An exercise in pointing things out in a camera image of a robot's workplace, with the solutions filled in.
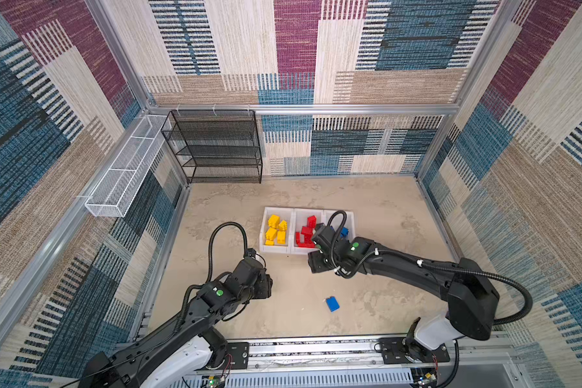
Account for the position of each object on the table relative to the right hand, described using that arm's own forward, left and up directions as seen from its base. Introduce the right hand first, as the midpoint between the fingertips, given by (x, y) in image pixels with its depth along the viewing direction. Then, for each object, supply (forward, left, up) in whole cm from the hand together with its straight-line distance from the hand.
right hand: (322, 263), depth 84 cm
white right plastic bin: (+6, -4, +18) cm, 19 cm away
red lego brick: (+13, +8, -4) cm, 15 cm away
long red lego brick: (+19, +2, -3) cm, 20 cm away
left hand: (-6, +18, 0) cm, 19 cm away
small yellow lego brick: (+12, +20, -6) cm, 24 cm away
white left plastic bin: (+22, +13, -1) cm, 26 cm away
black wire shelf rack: (+52, +44, +11) cm, 69 cm away
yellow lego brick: (+19, +17, -2) cm, 26 cm away
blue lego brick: (+16, -11, -5) cm, 20 cm away
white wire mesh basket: (+24, +77, +12) cm, 81 cm away
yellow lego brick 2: (+15, +19, -4) cm, 24 cm away
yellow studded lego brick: (+18, +14, -4) cm, 23 cm away
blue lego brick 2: (-11, -3, -8) cm, 14 cm away
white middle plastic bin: (+22, +6, -6) cm, 24 cm away
